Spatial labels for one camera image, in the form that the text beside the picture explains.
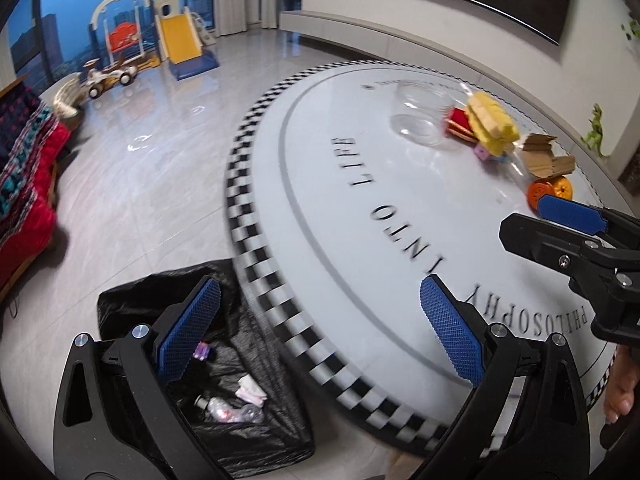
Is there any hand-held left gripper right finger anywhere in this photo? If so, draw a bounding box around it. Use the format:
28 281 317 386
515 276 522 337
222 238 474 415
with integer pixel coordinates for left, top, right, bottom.
419 274 601 480

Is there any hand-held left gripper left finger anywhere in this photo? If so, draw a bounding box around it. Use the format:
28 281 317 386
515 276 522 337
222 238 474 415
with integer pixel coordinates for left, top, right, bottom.
52 276 223 480

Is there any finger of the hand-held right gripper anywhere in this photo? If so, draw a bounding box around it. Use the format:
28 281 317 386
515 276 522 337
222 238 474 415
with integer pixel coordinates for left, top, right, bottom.
537 194 640 248
499 212 640 281

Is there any orange round plastic toy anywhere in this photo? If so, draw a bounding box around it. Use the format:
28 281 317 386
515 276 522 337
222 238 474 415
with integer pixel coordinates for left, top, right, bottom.
527 176 573 211

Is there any brown cardboard piece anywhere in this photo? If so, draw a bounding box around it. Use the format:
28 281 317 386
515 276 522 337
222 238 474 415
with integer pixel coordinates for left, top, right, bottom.
522 132 577 179

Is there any yellow foam sponge stack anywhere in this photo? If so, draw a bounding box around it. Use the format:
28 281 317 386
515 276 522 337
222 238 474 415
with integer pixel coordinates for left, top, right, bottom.
465 91 521 157

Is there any black plastic trash bag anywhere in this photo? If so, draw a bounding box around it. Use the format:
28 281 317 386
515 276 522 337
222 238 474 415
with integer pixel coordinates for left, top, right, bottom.
96 259 317 478

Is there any red table tennis paddle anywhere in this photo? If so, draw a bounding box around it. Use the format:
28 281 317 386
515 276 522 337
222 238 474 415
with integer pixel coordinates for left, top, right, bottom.
442 106 476 141

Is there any clear plastic cup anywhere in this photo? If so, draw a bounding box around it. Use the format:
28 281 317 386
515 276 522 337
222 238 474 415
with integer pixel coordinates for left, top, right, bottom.
389 82 453 147

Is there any person's right hand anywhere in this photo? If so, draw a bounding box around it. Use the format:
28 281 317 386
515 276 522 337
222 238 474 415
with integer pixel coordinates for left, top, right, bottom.
602 347 640 426

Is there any green toy dinosaur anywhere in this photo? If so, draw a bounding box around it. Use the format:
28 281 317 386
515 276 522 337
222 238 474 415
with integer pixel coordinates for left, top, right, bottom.
582 104 611 158

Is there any crumpled white paper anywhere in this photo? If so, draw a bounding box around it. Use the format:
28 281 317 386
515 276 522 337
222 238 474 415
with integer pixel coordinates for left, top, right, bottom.
235 374 268 405

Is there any crushed clear plastic bottle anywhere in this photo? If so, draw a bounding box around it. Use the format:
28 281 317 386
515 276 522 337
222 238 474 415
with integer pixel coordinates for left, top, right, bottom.
195 396 265 425

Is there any round white checkered-edge table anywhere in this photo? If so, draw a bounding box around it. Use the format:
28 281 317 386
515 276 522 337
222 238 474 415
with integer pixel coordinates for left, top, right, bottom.
223 60 631 456

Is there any sofa with patterned red blanket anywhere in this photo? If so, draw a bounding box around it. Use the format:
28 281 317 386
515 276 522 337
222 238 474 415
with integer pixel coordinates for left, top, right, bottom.
0 72 71 291

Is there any white woven basket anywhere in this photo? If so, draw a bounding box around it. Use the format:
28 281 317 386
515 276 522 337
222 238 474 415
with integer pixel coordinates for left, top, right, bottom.
52 77 86 118

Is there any white ride-on toy car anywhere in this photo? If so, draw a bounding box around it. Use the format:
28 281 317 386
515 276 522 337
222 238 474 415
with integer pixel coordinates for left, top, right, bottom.
80 57 141 98

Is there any yellow toy slide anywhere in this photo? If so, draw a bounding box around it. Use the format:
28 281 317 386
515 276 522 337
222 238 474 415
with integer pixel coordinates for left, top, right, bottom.
152 0 221 81

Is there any toy swing set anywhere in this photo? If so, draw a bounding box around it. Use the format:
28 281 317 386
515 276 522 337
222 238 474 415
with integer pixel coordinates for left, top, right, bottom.
89 0 153 68

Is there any large window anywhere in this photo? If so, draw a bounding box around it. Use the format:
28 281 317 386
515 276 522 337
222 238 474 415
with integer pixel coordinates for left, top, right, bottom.
0 0 216 91

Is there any green leaf wall sticker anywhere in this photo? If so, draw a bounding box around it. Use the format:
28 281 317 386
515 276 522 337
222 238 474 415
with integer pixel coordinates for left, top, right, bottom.
620 10 640 41

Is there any white low wall cabinet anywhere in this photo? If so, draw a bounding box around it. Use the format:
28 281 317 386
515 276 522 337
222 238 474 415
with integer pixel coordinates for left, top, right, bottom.
279 9 481 81

